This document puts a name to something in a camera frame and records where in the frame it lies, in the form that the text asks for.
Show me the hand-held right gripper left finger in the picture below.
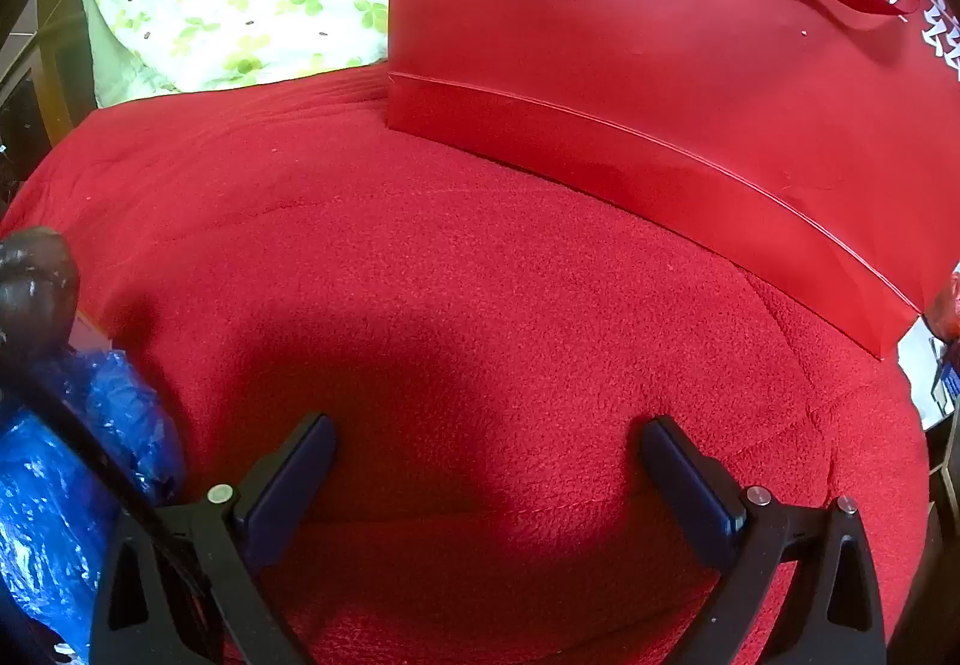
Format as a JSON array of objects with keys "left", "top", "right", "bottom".
[{"left": 88, "top": 412, "right": 338, "bottom": 665}]

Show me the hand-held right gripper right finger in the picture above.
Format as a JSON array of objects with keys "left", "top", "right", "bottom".
[{"left": 639, "top": 415, "right": 890, "bottom": 665}]

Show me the blue plastic bag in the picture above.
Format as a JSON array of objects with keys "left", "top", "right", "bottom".
[{"left": 0, "top": 348, "right": 188, "bottom": 658}]

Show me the small orange and white box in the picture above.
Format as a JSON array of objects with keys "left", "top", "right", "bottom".
[{"left": 70, "top": 314, "right": 115, "bottom": 357}]

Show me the red fleece blanket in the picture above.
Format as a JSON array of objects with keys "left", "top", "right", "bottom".
[{"left": 0, "top": 65, "right": 935, "bottom": 665}]

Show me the white printed paper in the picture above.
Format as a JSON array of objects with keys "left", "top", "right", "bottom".
[{"left": 896, "top": 316, "right": 960, "bottom": 427}]

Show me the orange plastic wrapper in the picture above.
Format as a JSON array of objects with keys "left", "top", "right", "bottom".
[{"left": 926, "top": 266, "right": 960, "bottom": 343}]

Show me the dark plastic bottle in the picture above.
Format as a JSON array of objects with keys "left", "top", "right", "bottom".
[{"left": 0, "top": 226, "right": 80, "bottom": 366}]

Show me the red paper gift bag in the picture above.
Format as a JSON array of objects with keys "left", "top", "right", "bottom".
[{"left": 386, "top": 0, "right": 960, "bottom": 360}]

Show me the black cable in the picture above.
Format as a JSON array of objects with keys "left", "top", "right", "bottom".
[{"left": 0, "top": 346, "right": 226, "bottom": 665}]

